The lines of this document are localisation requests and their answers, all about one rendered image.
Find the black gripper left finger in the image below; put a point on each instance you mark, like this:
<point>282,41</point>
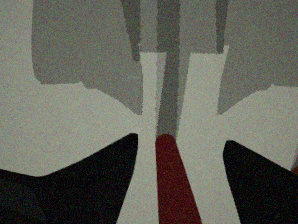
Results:
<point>88,192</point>

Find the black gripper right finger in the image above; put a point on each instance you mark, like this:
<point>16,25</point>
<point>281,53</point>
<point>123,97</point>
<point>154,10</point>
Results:
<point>263,192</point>

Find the red peg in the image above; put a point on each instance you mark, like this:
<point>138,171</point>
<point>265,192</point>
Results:
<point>176,204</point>

